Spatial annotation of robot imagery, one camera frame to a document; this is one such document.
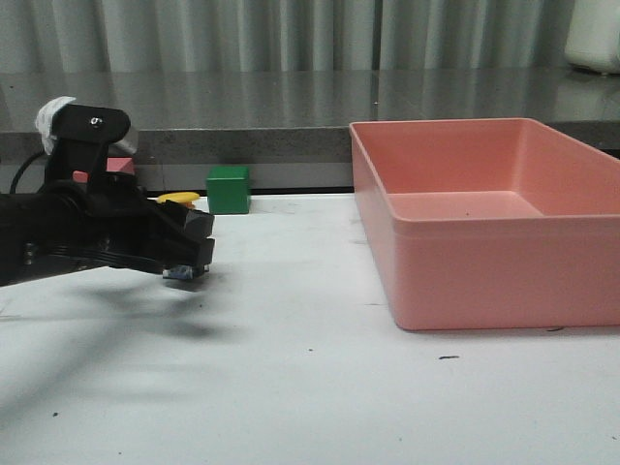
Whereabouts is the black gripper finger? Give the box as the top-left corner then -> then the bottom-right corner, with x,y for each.
144,200 -> 214,242
144,235 -> 215,279

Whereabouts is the grey counter shelf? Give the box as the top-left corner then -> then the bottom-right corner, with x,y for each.
1,68 -> 619,192

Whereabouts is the black wrist camera with tape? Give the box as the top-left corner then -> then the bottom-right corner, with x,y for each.
35,96 -> 138,184

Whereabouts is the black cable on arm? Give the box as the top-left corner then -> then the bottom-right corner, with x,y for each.
8,149 -> 49,195

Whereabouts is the white appliance in background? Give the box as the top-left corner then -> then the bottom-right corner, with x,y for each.
564,0 -> 619,75

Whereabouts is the pink plastic bin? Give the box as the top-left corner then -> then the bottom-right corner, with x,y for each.
350,118 -> 619,330

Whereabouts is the yellow push button switch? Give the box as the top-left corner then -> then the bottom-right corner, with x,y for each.
156,192 -> 200,281

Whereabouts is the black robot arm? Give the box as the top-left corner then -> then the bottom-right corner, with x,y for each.
1,194 -> 47,286

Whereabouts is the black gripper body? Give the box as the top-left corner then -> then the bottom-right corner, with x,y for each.
28,174 -> 166,274

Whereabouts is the pink cube block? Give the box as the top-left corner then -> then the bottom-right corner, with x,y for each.
72,157 -> 136,184

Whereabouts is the green cube block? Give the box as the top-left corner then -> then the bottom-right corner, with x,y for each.
205,166 -> 251,215

